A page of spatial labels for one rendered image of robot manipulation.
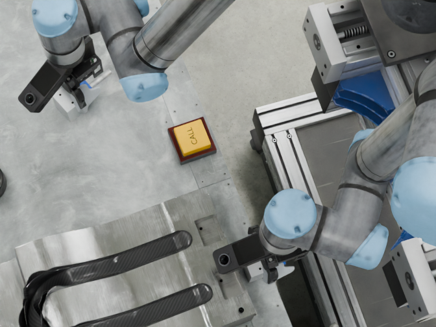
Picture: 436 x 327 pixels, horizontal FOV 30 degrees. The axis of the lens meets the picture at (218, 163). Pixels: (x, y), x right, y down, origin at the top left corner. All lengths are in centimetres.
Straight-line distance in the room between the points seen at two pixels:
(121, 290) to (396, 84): 66
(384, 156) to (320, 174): 113
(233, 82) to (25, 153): 108
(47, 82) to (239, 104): 116
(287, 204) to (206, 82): 142
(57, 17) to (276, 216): 48
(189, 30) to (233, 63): 141
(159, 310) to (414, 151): 74
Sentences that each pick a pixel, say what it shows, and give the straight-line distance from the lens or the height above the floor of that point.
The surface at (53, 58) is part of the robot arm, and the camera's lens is 148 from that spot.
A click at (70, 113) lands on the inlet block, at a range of 169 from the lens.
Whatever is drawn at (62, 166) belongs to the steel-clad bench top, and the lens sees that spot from 169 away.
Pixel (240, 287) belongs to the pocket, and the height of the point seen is 86.
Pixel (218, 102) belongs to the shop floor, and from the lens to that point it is 260.
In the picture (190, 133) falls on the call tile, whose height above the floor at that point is 84.
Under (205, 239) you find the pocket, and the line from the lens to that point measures 157.
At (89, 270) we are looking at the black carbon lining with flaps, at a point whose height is 90.
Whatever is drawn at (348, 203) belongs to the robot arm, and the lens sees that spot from 129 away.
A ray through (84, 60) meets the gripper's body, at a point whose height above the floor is 99.
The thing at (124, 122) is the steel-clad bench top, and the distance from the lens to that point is 171.
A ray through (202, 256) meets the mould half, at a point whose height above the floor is 89.
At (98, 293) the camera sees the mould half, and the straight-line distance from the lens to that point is 151.
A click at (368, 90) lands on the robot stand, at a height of 90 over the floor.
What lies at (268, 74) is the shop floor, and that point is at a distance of 266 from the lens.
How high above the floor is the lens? 239
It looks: 71 degrees down
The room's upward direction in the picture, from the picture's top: 9 degrees clockwise
